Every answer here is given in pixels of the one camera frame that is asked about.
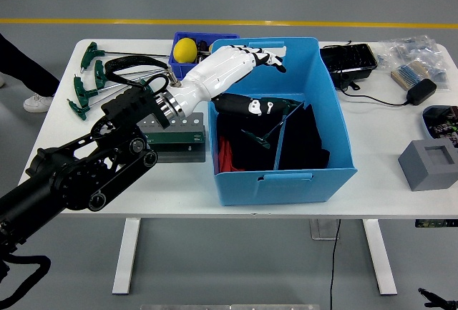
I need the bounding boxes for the robot right hand black fingers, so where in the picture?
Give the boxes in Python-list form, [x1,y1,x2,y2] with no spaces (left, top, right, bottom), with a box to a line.
[417,287,458,309]

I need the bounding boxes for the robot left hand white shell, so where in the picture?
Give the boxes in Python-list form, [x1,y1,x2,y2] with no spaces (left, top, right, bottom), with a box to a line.
[167,44,288,117]

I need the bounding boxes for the green grey wrench stand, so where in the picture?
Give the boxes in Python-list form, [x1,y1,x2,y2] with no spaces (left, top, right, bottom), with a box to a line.
[137,112,208,164]

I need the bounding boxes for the small green T-handle hex wrench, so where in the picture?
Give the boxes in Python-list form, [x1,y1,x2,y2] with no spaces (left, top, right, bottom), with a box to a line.
[240,100,306,150]

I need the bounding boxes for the large light blue folding box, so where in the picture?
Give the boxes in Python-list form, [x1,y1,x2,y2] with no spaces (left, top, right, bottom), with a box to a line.
[207,37,358,206]

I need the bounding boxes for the black parts in bin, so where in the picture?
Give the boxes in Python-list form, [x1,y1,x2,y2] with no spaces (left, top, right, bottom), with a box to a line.
[196,39,213,61]

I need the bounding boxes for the yellow ball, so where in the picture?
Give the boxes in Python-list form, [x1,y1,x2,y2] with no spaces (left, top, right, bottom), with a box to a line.
[173,37,198,64]

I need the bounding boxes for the small dark blue bin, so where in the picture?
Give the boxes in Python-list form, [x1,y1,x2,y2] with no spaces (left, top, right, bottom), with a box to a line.
[167,31,241,81]

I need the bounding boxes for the white table leg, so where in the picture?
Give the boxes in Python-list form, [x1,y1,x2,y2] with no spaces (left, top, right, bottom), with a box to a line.
[361,218,398,296]
[112,218,142,295]

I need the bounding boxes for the table control panel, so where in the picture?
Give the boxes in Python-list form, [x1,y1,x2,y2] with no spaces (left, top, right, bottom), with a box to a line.
[414,218,458,228]

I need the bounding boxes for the red cloth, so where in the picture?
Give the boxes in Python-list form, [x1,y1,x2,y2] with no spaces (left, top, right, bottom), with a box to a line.
[218,136,246,173]

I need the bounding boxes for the black cloth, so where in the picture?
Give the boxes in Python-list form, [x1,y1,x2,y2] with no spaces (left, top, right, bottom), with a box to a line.
[216,104,331,172]

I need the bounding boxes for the grey block with square recess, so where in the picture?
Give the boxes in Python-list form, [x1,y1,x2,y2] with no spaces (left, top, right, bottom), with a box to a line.
[398,140,458,193]

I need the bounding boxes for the black plastic tray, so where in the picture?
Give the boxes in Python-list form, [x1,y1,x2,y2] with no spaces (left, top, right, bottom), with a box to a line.
[317,43,379,91]

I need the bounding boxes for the metal plate under table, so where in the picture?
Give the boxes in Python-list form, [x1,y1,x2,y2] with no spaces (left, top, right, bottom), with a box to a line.
[309,218,340,241]

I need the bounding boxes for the blue bin with electronics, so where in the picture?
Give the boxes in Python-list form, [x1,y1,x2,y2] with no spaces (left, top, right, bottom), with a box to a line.
[422,105,458,142]

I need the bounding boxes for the person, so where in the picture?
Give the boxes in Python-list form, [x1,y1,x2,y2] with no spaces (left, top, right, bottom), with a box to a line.
[0,32,61,113]

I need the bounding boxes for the tan blue resistor strip pack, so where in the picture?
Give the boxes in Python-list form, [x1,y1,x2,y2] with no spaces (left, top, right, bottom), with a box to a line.
[390,61,430,92]

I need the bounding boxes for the clear plastic component bags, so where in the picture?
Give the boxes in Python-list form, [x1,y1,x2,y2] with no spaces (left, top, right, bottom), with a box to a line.
[375,34,452,92]

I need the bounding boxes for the black power adapter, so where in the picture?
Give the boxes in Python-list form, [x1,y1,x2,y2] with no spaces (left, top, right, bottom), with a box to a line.
[404,79,438,107]

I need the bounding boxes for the black hanging cable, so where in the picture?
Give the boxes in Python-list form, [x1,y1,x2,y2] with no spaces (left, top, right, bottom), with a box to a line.
[328,218,341,310]

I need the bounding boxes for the black adapter cord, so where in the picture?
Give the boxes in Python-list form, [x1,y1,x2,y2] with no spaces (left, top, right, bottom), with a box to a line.
[336,40,409,107]

